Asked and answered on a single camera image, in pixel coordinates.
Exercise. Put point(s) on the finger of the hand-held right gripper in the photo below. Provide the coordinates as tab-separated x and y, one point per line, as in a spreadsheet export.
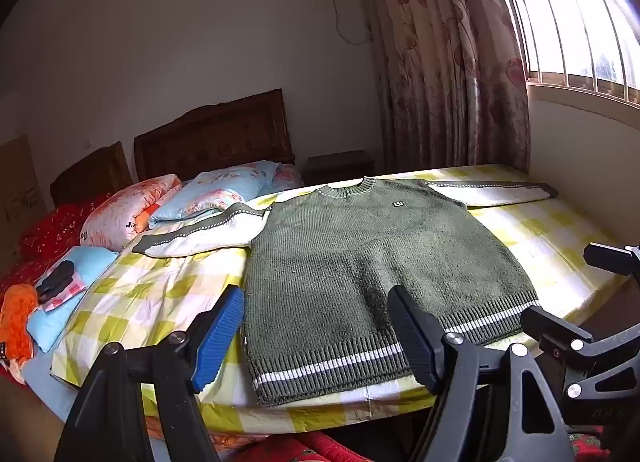
610	257
550	324

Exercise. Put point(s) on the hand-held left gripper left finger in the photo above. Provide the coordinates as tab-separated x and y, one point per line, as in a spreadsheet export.
220	342

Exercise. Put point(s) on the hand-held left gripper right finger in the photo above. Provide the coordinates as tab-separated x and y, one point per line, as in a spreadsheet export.
415	342

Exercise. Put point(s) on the green knit sweater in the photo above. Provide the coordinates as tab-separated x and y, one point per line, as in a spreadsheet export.
350	267

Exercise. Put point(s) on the yellow checked bed sheet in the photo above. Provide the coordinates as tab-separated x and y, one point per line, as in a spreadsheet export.
150	302

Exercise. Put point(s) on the red floor cloth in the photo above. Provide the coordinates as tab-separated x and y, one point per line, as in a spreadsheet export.
320	449

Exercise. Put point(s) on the light blue floral quilt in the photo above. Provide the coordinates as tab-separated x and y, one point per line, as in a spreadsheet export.
210	197

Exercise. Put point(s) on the plain light blue pillow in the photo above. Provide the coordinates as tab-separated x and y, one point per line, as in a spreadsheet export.
95	262

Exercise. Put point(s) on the pink checked cloth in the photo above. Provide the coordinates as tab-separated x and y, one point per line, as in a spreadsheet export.
70	294

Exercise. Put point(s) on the pink floral pillow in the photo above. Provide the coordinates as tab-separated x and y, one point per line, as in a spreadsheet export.
120	217

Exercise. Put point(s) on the black object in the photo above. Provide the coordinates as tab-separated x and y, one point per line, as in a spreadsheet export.
55	282

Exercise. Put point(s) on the dark wooden nightstand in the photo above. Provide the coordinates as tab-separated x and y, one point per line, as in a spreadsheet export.
340	169

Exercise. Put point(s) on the large wooden headboard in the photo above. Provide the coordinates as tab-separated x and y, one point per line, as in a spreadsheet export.
215	141

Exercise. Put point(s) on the red patterned blanket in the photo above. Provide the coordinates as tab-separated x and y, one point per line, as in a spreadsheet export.
50	232

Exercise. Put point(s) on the orange cloth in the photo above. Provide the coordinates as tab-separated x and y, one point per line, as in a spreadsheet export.
17	322

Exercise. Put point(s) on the small wooden headboard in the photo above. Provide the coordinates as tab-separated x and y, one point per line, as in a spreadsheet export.
92	176

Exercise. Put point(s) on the window grille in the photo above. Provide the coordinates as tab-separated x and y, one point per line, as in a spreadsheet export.
575	16

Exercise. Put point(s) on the cardboard box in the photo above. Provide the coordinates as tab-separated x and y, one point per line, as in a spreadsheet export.
20	202

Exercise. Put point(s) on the floral curtain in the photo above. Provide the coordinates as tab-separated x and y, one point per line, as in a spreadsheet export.
440	66

